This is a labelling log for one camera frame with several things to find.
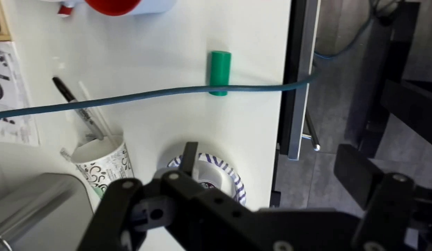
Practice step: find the black marker pen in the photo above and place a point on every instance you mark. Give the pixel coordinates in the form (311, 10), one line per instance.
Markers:
(70, 95)

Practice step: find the black camera stand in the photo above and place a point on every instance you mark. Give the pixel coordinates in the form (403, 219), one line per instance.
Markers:
(411, 102)

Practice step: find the wooden countertop organizer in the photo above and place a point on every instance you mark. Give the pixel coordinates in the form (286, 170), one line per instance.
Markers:
(0, 21)

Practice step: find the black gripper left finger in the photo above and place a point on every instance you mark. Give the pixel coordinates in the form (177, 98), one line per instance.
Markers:
(127, 217)

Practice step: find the printed paper sheet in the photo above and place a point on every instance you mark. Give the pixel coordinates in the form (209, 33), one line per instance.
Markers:
(8, 88)

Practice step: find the patterned white paper cup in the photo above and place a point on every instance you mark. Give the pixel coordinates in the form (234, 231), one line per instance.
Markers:
(106, 164)

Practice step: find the green cylindrical block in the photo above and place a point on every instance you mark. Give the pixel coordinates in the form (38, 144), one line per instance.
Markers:
(219, 67)

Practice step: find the blue and white bowl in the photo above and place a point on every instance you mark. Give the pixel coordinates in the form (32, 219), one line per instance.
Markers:
(224, 178)

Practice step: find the silver toaster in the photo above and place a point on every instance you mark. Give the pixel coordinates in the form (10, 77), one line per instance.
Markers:
(35, 209)

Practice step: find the red and white bowl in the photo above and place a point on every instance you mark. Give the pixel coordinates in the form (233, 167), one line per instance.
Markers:
(113, 6)

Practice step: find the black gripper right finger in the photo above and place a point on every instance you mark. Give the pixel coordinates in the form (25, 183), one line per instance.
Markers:
(392, 213)

